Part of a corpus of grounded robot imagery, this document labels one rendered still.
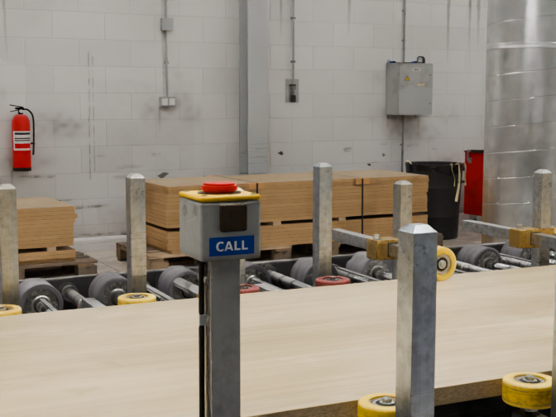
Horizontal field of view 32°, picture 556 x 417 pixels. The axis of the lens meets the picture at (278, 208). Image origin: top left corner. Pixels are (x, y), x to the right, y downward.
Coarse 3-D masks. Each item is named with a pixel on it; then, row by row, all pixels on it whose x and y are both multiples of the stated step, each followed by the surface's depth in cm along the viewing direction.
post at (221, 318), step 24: (216, 264) 106; (216, 288) 106; (216, 312) 106; (216, 336) 106; (216, 360) 107; (240, 360) 108; (216, 384) 107; (240, 384) 108; (216, 408) 107; (240, 408) 109
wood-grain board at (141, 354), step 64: (0, 320) 185; (64, 320) 185; (128, 320) 186; (192, 320) 186; (256, 320) 186; (320, 320) 186; (384, 320) 186; (448, 320) 186; (512, 320) 186; (0, 384) 144; (64, 384) 144; (128, 384) 144; (192, 384) 145; (256, 384) 145; (320, 384) 145; (384, 384) 145; (448, 384) 145
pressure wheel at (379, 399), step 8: (360, 400) 135; (368, 400) 135; (376, 400) 136; (384, 400) 134; (392, 400) 135; (360, 408) 133; (368, 408) 132; (376, 408) 132; (384, 408) 132; (392, 408) 132; (360, 416) 134; (368, 416) 132; (376, 416) 131; (384, 416) 131; (392, 416) 131
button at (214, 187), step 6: (204, 186) 105; (210, 186) 105; (216, 186) 105; (222, 186) 105; (228, 186) 105; (234, 186) 106; (204, 192) 106; (210, 192) 105; (216, 192) 105; (222, 192) 105; (228, 192) 105
